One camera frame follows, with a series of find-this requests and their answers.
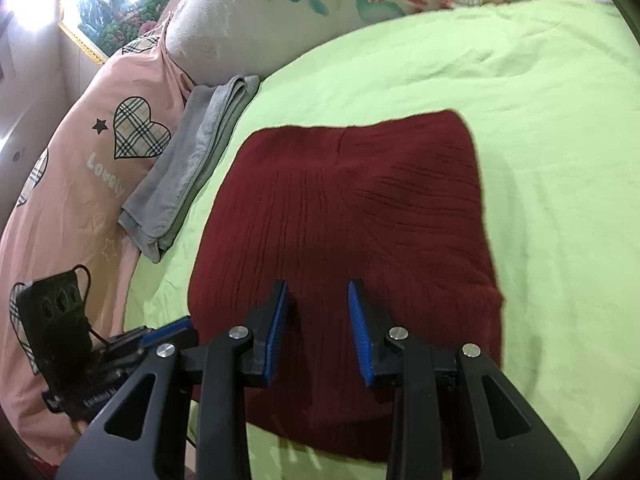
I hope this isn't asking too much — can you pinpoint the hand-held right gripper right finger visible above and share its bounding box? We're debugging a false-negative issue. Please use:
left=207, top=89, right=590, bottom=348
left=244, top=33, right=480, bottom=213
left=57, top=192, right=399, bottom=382
left=347, top=280, right=581, bottom=480

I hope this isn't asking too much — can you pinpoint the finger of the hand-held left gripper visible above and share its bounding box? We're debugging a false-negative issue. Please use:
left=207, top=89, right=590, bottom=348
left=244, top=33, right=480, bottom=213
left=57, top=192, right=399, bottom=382
left=135, top=315, right=200, bottom=353

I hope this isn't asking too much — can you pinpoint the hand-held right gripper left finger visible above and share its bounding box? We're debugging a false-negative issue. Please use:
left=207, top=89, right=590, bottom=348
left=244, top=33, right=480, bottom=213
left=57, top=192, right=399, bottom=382
left=54, top=280, right=290, bottom=480

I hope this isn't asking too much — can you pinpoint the maroon knit sweater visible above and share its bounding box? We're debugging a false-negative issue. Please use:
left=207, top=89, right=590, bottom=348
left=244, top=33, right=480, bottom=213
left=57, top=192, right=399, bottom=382
left=189, top=110, right=506, bottom=465

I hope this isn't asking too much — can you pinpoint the pink quilt with plaid hearts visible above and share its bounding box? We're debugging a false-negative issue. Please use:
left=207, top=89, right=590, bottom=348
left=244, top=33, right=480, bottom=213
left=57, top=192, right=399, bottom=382
left=0, top=14, right=202, bottom=467

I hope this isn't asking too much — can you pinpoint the grey folded towel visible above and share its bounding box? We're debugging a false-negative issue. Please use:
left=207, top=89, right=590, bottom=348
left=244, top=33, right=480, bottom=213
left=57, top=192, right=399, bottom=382
left=117, top=74, right=262, bottom=265

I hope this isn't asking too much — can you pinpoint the light green bed sheet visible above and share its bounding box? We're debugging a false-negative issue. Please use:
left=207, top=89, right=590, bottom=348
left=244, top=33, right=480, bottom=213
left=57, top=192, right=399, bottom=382
left=122, top=0, right=640, bottom=480

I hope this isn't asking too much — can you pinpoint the white floral pillow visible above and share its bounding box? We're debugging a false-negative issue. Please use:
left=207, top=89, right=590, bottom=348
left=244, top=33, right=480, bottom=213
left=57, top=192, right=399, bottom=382
left=164, top=0, right=618, bottom=87

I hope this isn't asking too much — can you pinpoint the black cable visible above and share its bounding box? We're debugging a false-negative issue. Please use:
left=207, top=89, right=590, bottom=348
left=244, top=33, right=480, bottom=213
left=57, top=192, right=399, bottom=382
left=74, top=264, right=108, bottom=348

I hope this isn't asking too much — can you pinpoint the framed landscape wall painting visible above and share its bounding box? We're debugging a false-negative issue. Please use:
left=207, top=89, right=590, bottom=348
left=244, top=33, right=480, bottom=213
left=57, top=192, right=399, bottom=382
left=57, top=0, right=213, bottom=67

